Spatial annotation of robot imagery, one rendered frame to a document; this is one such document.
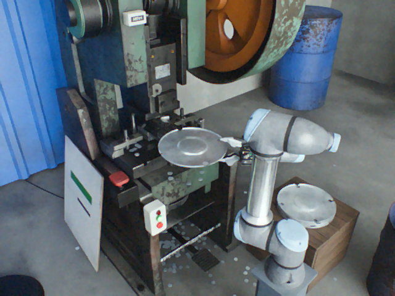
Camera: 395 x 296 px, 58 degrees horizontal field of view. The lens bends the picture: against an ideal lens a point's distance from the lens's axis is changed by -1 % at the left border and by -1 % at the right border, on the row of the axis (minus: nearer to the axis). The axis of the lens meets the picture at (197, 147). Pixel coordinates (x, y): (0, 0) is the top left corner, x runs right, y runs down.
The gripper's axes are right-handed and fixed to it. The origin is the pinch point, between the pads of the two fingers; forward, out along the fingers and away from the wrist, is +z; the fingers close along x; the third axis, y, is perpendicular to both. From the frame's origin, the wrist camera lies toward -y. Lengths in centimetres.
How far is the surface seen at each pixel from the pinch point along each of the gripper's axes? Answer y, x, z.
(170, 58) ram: -16.5, -33.4, 22.7
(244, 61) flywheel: -22.6, -31.1, -9.6
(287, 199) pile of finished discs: -9, 36, -39
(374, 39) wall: -266, 19, -199
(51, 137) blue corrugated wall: -98, 57, 110
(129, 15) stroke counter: 4, -55, 36
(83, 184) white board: -21, 38, 67
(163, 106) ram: -8.6, -15.0, 24.7
